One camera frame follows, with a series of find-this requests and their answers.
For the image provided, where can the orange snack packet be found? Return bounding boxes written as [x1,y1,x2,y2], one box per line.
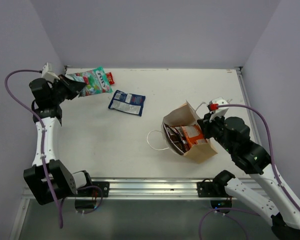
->
[181,124,208,148]

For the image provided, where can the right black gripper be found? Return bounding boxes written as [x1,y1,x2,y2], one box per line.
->
[197,110,235,154]

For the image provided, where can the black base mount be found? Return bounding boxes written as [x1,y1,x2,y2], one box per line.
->
[74,181,110,215]
[196,178,233,210]

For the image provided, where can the red Doritos chip bag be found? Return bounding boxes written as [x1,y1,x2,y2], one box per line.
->
[165,125,186,141]

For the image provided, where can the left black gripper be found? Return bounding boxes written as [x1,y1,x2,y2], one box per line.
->
[50,74,86,104]

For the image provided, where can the brown chip bag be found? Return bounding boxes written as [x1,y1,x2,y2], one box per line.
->
[163,124,190,155]

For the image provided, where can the purple cable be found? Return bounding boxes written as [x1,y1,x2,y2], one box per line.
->
[4,69,104,229]
[198,103,300,240]

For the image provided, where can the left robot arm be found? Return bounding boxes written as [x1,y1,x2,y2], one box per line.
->
[23,75,94,205]

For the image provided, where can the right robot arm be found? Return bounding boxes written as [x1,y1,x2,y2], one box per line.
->
[197,113,300,240]

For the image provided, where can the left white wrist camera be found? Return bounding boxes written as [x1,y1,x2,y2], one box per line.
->
[41,62,60,82]

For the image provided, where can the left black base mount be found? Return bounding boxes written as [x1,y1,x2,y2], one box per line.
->
[74,181,110,215]

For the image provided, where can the aluminium front rail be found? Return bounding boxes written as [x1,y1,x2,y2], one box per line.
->
[91,177,204,200]

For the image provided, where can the blue snack bag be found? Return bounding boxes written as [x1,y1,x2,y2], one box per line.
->
[108,90,146,117]

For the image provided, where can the small red snack packet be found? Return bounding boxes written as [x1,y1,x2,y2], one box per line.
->
[106,72,115,85]

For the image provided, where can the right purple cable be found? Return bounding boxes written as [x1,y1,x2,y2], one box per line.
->
[198,103,300,240]

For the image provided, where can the brown paper bag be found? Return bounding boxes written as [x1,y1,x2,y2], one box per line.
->
[151,102,218,164]

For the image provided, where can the teal Fox's candy bag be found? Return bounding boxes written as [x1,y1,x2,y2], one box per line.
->
[69,66,113,97]

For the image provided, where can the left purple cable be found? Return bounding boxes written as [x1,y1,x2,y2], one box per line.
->
[4,69,104,229]

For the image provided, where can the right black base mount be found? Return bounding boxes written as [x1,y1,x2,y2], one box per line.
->
[196,178,233,210]

